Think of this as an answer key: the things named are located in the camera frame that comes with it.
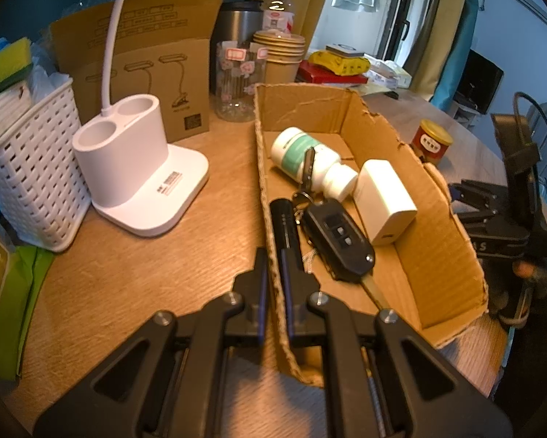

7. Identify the white monitor stand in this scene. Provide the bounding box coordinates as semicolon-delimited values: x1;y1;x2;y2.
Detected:
449;99;479;129

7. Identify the stainless steel tumbler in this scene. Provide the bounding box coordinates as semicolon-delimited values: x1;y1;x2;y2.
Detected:
219;1;264;45

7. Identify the brown lamp packaging carton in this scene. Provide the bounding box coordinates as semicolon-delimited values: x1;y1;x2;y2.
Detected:
50;0;227;143

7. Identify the white woven plastic basket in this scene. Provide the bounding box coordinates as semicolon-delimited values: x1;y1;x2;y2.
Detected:
0;77;92;253

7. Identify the white wall charger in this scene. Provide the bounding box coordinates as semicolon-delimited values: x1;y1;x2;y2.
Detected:
352;159;419;247

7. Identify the cardboard box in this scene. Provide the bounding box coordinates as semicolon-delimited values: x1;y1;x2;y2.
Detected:
254;83;489;386

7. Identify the black monitor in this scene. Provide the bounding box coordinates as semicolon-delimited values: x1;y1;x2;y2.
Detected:
455;49;505;116

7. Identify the person's right hand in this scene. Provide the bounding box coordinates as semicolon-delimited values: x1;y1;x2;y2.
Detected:
513;259;539;280

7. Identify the stack of brown paper cups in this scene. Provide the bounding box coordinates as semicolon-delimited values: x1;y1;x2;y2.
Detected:
253;30;307;85

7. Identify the white green-label pill bottle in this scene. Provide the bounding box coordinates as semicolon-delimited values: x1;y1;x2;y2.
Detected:
271;127;360;202

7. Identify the white desk lamp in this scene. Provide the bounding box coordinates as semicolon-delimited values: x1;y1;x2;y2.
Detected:
72;0;210;238

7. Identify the green and yellow sponge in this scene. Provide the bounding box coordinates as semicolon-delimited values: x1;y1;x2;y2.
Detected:
0;38;33;102

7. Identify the green printed packet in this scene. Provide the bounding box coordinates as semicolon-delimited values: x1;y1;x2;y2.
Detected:
0;214;56;381

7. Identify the glass jar with stickers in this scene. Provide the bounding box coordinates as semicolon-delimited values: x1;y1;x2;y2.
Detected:
215;40;270;122

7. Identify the red flat box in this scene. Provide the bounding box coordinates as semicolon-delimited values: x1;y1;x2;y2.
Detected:
297;61;369;85

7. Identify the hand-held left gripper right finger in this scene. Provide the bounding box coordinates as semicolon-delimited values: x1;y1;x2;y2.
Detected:
279;249;516;438

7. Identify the clear plastic water bottle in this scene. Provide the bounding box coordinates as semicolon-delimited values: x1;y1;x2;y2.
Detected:
262;0;298;38

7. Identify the black car key fob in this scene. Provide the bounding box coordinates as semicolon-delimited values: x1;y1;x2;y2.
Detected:
301;198;393;315

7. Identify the grey flat device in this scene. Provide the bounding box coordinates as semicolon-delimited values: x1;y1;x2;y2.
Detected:
325;43;362;58

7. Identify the yellow printed packet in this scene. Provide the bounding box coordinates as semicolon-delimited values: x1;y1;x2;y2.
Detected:
310;51;371;77

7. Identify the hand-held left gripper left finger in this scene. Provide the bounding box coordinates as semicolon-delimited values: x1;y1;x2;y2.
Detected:
32;246;270;438

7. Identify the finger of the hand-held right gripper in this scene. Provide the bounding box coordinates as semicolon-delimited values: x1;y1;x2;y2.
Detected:
447;181;502;206
453;205;500;230

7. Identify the black sliding door frame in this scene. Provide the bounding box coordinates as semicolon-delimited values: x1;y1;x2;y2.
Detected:
377;0;422;62

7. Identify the gold and red can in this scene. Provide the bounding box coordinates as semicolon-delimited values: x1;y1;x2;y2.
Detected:
412;119;455;168

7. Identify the teal curtain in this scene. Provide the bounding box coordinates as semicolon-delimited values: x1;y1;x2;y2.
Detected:
431;0;480;111

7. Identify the clear plastic bag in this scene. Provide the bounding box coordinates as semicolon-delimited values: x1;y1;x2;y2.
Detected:
27;0;106;89

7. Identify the white small carton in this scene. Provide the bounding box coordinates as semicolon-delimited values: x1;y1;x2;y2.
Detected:
369;72;399;88

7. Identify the black bar-shaped gadget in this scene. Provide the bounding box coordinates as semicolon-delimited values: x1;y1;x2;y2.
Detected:
270;197;302;257

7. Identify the black cable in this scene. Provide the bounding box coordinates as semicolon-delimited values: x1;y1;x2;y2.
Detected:
512;92;547;183

